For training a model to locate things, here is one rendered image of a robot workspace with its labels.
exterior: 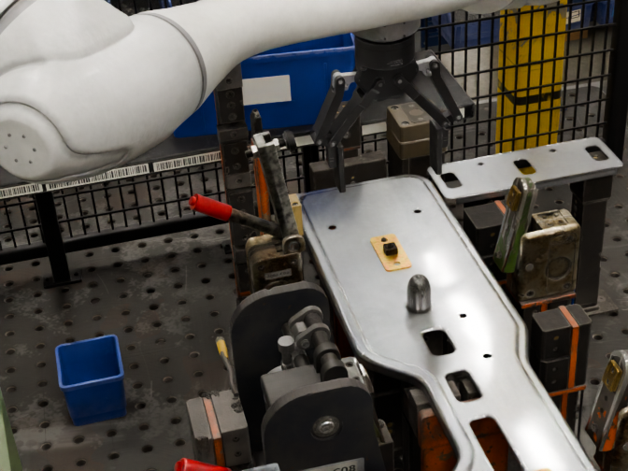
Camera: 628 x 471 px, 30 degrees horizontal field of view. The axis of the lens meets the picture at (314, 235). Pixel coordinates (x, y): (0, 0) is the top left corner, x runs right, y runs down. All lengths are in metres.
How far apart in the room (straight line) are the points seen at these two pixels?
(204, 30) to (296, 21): 0.13
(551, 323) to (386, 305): 0.21
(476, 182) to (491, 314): 0.32
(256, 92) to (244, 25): 0.78
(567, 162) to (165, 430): 0.74
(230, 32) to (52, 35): 0.20
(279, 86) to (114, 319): 0.52
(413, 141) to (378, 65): 0.41
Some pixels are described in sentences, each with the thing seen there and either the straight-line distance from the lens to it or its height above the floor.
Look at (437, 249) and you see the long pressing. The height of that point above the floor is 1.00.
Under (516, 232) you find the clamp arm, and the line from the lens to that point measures 1.60.
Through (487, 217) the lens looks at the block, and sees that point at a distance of 1.75.
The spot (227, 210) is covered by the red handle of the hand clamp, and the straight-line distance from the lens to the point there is 1.53.
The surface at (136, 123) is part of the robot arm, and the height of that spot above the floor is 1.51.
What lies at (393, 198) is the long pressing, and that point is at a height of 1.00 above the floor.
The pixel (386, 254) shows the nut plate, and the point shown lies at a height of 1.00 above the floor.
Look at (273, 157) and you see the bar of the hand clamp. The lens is 1.49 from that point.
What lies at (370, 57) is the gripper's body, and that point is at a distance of 1.45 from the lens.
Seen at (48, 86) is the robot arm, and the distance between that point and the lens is 0.90.
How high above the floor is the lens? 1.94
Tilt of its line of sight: 34 degrees down
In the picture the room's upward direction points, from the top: 4 degrees counter-clockwise
